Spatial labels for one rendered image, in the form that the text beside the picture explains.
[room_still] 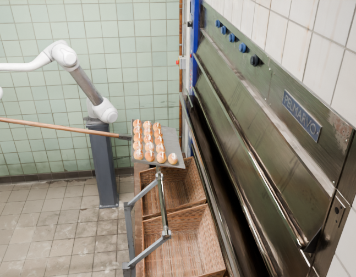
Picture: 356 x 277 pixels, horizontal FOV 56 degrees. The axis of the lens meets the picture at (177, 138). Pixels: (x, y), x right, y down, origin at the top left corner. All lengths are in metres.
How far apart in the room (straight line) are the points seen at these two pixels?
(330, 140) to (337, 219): 0.19
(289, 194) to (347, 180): 0.30
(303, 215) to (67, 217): 2.92
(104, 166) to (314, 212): 2.58
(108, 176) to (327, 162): 2.71
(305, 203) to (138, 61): 2.67
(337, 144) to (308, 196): 0.21
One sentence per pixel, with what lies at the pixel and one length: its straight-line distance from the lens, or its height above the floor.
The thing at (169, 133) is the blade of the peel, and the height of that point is 1.15.
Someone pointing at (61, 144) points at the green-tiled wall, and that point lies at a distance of 3.93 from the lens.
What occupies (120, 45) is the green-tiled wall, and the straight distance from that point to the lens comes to 3.40.
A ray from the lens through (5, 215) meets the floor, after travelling 3.94.
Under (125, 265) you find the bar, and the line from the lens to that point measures 1.92.
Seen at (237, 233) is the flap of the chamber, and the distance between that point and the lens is 1.46.
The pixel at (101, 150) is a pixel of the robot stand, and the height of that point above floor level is 0.72.
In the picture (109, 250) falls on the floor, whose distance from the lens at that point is 3.27.
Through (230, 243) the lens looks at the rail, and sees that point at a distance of 1.38.
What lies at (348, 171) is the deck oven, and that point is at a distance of 0.84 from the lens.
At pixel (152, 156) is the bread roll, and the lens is 2.18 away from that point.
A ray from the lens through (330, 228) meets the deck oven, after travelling 0.94.
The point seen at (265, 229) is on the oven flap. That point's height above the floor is 1.50.
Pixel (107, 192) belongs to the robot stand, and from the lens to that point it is 3.54.
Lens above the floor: 2.45
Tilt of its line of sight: 31 degrees down
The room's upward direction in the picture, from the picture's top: straight up
